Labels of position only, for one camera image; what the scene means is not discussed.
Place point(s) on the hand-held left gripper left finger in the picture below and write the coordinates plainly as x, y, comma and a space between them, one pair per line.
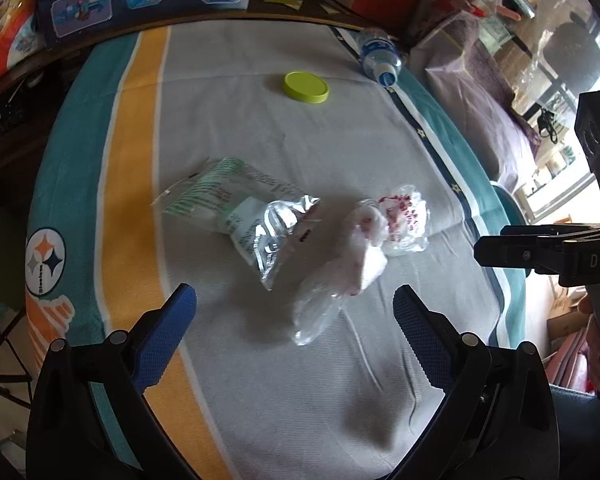
165, 340

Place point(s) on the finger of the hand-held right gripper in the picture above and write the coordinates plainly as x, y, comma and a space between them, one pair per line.
520, 255
545, 231

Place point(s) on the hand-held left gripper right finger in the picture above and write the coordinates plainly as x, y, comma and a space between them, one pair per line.
422, 345

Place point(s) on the light blue plastic basin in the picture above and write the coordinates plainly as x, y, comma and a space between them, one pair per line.
510, 200

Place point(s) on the clear plastic bag red print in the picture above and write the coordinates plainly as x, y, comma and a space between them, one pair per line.
360, 260

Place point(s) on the brown cardboard box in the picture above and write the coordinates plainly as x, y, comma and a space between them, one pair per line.
565, 325

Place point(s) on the grey chair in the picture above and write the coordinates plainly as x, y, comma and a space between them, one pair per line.
575, 55

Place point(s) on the silver foil packet green print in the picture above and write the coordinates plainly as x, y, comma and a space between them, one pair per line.
260, 230

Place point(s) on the black metal stand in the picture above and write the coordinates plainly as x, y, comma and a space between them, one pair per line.
0, 360

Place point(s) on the teal striped blanket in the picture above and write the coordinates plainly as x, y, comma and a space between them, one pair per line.
260, 135

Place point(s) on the clear plastic water bottle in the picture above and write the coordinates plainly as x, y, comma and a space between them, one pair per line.
377, 55

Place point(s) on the green round lid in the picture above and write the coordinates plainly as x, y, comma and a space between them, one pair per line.
307, 87

